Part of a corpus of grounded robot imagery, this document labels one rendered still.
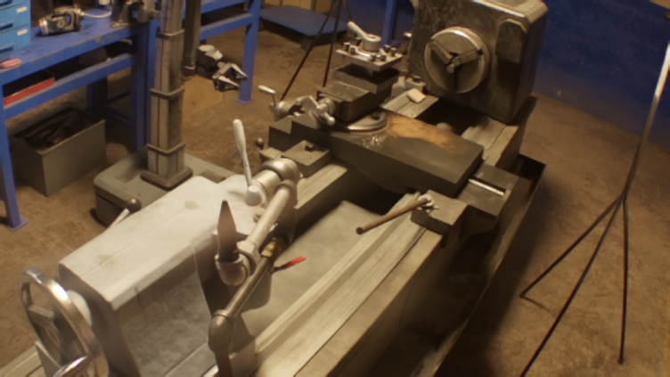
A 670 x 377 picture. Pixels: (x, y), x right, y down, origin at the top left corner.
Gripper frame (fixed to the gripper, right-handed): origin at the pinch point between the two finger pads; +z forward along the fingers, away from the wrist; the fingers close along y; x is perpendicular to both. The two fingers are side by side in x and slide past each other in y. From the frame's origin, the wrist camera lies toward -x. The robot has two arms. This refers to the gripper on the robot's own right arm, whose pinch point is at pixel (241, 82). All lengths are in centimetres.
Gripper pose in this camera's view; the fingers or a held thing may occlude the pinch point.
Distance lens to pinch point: 218.8
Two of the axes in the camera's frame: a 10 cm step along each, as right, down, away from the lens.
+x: 0.7, 6.8, 7.3
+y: 5.3, -6.5, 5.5
